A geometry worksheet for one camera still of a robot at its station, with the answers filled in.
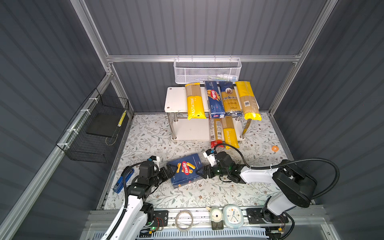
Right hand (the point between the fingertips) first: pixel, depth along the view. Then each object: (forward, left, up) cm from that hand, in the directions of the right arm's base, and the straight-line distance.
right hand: (201, 172), depth 84 cm
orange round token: (+19, -50, -7) cm, 54 cm away
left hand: (-1, +15, +3) cm, 16 cm away
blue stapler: (-6, +45, 0) cm, 45 cm away
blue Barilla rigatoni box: (+1, +8, +2) cm, 8 cm away
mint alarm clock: (-21, -15, -3) cm, 27 cm away
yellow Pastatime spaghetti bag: (+23, -19, +2) cm, 30 cm away
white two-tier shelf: (+31, +13, +1) cm, 33 cm away
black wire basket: (+8, +54, +24) cm, 60 cm away
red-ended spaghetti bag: (+25, -10, +4) cm, 27 cm away
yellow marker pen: (+16, +42, +24) cm, 51 cm away
